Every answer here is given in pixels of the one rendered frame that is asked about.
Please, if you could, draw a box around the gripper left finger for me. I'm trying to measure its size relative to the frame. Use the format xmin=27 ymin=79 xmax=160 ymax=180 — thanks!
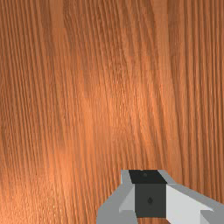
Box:
xmin=95 ymin=169 xmax=151 ymax=224

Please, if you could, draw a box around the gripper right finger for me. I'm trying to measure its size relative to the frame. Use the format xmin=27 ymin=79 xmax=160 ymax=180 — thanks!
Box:
xmin=144 ymin=169 xmax=224 ymax=224

